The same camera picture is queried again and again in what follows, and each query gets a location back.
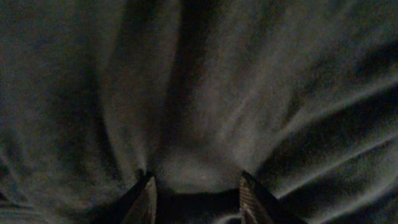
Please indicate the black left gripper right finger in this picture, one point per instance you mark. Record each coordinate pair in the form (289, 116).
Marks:
(259, 206)

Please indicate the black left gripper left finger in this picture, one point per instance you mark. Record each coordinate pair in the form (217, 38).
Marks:
(137, 206)

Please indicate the dark teal t-shirt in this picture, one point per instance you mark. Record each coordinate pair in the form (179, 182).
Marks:
(302, 95)

